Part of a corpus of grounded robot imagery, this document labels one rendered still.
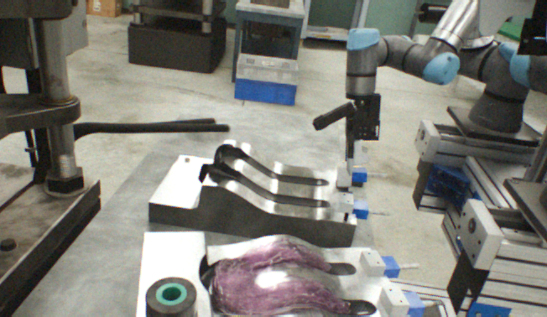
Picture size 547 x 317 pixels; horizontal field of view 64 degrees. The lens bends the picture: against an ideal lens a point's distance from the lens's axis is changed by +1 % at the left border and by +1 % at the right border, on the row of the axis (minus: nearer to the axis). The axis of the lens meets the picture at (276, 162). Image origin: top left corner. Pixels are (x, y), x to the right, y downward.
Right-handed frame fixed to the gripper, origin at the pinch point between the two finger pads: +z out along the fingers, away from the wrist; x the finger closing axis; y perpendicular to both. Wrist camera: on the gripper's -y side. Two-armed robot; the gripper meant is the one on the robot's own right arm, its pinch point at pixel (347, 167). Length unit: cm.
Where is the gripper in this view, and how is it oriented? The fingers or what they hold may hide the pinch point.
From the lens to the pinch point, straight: 117.2
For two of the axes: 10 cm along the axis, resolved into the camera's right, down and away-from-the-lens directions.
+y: 10.0, 0.3, -0.9
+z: 0.0, 9.4, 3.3
